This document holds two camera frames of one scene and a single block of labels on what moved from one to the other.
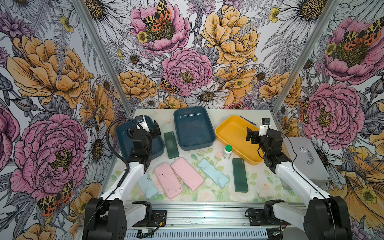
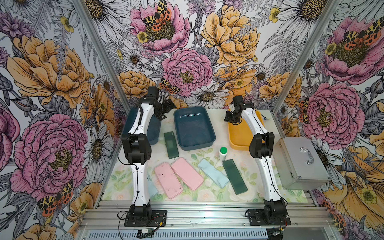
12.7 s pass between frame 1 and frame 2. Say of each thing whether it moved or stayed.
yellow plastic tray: moved
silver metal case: stayed
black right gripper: moved
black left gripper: moved
